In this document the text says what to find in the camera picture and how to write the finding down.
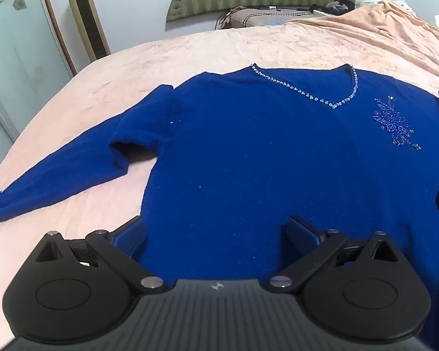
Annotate peach quilt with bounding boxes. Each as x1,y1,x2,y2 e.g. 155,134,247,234
278,0,439,81

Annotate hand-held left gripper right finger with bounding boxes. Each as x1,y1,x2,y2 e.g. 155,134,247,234
269,215,403,295

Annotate glass wardrobe door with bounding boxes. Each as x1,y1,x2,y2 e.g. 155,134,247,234
0,0,77,147

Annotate blue beaded sweater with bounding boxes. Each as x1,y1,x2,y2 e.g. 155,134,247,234
0,63,439,337

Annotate brown pillow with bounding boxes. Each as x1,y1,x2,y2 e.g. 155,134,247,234
216,6,315,30

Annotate gold tower fan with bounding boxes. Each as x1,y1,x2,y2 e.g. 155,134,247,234
63,0,111,63

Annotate pink bed sheet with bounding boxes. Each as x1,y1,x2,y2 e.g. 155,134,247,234
0,22,439,351

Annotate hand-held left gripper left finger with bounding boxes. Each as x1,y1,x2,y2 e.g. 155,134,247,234
35,216,167,295

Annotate dark clothes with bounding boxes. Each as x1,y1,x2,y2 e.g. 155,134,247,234
309,0,357,17

